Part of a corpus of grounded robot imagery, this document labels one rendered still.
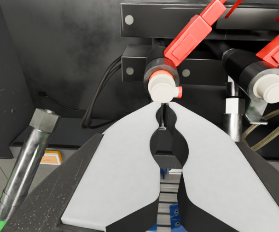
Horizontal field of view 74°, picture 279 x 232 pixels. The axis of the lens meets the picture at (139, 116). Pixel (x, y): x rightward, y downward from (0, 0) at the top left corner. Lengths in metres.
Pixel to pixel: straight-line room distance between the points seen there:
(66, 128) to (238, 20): 0.41
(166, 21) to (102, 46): 0.20
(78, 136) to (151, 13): 0.31
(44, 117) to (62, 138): 0.29
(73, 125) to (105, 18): 0.26
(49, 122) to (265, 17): 0.24
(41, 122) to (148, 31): 0.17
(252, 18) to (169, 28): 0.09
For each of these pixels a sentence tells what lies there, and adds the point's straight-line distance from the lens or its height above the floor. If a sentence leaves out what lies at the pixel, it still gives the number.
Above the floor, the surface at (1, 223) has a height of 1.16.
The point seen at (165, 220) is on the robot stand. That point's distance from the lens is 0.78.
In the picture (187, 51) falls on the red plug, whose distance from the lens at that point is 0.16.
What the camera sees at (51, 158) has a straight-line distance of 0.45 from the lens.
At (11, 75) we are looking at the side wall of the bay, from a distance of 0.50.
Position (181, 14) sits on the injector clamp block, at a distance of 0.26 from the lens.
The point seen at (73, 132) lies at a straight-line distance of 0.48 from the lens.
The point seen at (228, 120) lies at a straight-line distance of 0.21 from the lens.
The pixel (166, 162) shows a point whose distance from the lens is 0.41.
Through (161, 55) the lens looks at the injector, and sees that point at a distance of 0.17.
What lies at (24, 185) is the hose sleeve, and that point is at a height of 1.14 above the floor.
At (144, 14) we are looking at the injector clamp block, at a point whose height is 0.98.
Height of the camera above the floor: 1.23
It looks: 57 degrees down
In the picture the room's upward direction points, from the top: 173 degrees counter-clockwise
